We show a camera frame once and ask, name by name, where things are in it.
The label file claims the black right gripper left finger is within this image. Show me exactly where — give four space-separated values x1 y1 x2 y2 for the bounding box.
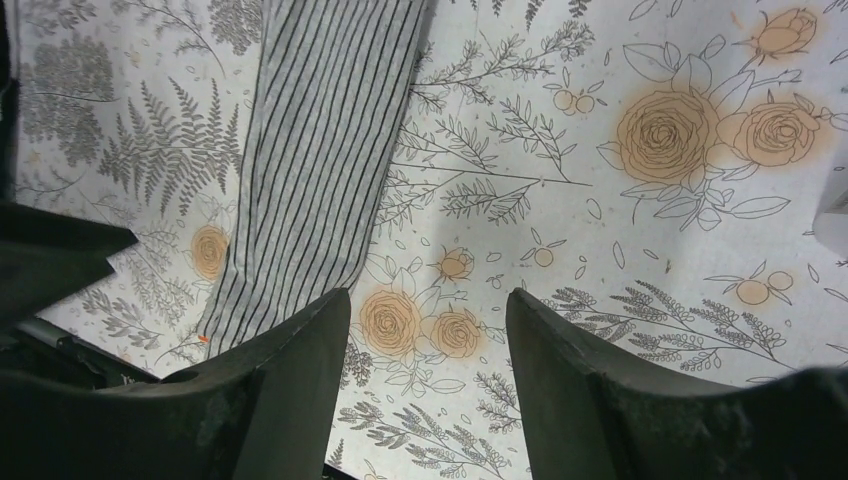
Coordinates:
1 289 351 479

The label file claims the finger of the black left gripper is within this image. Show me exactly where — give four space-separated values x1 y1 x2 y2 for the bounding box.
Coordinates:
1 201 138 265
1 255 114 331

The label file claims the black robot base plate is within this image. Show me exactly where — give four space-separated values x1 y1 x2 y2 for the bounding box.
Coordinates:
1 317 159 390

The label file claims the grey striped underwear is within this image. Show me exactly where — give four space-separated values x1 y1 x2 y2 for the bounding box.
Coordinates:
200 1 426 357

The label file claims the floral table cloth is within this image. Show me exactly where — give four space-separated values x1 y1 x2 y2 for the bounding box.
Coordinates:
5 1 847 479

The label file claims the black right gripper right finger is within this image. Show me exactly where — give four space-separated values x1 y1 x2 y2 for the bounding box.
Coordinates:
505 289 847 479

